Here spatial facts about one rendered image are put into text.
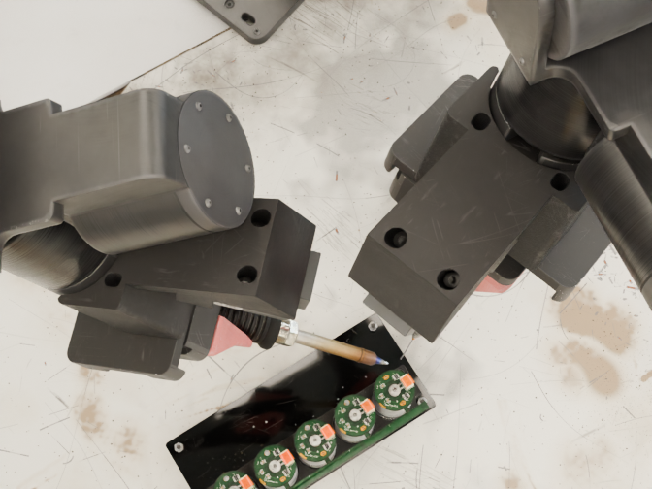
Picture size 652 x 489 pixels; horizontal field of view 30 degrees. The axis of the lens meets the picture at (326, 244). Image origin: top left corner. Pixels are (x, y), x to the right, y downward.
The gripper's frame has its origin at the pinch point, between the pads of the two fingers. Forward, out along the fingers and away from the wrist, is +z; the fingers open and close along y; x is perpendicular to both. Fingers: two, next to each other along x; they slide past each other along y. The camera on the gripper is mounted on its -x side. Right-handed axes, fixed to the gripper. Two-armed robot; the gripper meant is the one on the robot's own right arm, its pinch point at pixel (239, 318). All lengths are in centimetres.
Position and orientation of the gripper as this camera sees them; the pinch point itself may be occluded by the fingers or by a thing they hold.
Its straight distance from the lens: 67.5
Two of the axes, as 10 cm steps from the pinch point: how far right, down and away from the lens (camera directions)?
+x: -8.6, -0.6, 5.1
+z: 4.7, 3.3, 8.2
